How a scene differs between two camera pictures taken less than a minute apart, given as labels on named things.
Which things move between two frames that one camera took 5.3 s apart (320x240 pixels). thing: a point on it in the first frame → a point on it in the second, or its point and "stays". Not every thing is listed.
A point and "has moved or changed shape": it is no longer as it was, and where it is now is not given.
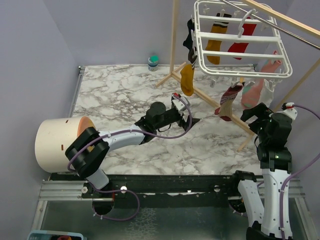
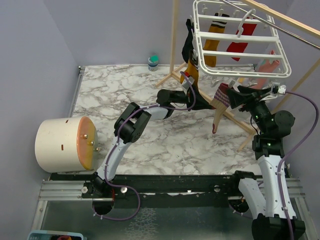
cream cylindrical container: [53, 137] stays
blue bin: [55, 235] stays
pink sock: [251, 95] stays
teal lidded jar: [152, 63] stays
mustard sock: [218, 27] has moved or changed shape
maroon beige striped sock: [225, 110] has moved or changed shape
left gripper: [185, 124] → [200, 102]
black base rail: [202, 191] stays
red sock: [238, 47] stays
